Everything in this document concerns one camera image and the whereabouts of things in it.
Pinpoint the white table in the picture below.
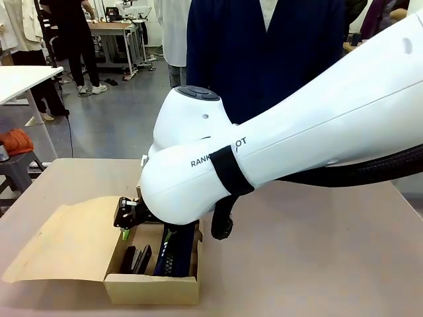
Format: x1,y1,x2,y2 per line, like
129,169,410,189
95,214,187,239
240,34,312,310
0,65,64,160

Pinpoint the black braided cable sleeve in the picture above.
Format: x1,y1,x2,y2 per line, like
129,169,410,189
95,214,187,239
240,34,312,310
210,143,423,241

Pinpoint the wooden top work table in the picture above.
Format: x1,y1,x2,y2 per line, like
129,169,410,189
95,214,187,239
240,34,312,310
86,18,149,81

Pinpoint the grey blue zippered pouch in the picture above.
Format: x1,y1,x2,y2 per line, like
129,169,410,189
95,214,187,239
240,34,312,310
153,227,196,278

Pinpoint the grey metal stool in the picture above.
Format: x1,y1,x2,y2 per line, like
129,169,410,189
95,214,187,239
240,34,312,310
0,151,47,215

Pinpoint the cardboard box with long lid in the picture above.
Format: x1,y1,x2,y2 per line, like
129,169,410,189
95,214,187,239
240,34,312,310
1,194,205,305

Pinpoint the black clip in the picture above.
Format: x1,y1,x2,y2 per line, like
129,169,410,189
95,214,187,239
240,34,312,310
118,244,153,275

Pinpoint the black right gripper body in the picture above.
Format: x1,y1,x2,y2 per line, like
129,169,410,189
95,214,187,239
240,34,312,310
114,197,165,229

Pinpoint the black floor cable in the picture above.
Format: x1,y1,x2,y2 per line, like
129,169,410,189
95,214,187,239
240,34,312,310
60,77,74,159

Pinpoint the purple garment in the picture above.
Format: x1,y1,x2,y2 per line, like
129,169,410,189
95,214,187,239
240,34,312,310
360,0,398,38

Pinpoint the person in navy jacket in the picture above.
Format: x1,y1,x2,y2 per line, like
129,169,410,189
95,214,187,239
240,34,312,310
186,0,347,127

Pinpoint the orange cloth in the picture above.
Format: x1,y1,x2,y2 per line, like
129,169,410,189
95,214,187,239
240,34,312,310
0,127,35,155

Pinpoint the person in white shirt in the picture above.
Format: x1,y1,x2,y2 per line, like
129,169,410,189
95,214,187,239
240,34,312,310
154,0,193,89

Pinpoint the black light stand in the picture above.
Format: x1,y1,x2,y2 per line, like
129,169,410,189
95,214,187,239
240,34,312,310
34,0,65,72

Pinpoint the person in black clothes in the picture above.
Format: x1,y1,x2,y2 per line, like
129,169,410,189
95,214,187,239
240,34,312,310
39,0,108,97

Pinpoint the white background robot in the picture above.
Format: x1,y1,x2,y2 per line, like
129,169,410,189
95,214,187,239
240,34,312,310
114,0,141,10

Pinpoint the black velcro strap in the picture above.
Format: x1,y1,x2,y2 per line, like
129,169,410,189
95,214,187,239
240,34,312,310
210,143,256,197

